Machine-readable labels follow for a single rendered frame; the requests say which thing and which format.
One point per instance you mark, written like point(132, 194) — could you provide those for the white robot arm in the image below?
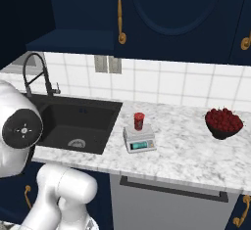
point(13, 155)

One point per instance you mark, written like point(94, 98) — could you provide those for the red yogurt cup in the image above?
point(139, 121)

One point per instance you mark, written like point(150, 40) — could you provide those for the grey digital kitchen scale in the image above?
point(139, 137)

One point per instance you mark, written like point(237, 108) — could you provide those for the navy cabinet door with oval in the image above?
point(183, 18)

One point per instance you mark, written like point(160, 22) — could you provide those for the open navy cabinet door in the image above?
point(23, 18)

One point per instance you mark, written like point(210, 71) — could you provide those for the navy base cabinet door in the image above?
point(13, 201)
point(240, 212)

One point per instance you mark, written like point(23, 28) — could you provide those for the black kitchen sink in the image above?
point(78, 126)

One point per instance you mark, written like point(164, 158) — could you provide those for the black sink tap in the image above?
point(44, 74)

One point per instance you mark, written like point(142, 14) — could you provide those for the dark bowl of red cherries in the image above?
point(224, 123)

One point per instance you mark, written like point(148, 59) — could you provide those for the grey dishwasher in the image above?
point(163, 211)

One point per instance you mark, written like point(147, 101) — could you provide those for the grey wall socket plate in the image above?
point(101, 64)
point(115, 65)

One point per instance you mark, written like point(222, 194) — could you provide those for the navy wall cabinet with shelf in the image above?
point(78, 28)

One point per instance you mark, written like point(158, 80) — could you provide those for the narrow navy wall cabinet door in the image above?
point(240, 15)

